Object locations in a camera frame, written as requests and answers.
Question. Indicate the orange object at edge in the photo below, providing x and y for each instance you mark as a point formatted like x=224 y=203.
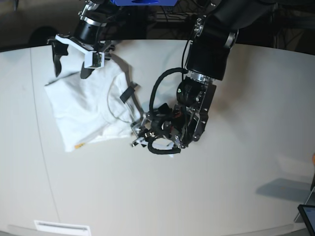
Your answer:
x=313 y=158

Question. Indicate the black tablet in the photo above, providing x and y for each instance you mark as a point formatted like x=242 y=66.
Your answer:
x=308 y=215

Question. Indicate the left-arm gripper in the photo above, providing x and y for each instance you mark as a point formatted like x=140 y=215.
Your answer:
x=160 y=123

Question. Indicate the blue camera stand base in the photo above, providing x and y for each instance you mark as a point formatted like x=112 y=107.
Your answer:
x=144 y=2

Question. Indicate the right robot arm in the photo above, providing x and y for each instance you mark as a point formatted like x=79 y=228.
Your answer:
x=94 y=17

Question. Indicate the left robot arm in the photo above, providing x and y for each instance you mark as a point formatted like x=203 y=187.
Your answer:
x=204 y=61

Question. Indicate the white paper label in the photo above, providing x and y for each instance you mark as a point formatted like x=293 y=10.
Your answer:
x=62 y=229

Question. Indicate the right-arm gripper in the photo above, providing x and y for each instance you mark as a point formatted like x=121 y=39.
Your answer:
x=88 y=32

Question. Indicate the white printed T-shirt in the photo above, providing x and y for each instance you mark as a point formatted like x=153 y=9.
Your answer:
x=91 y=110

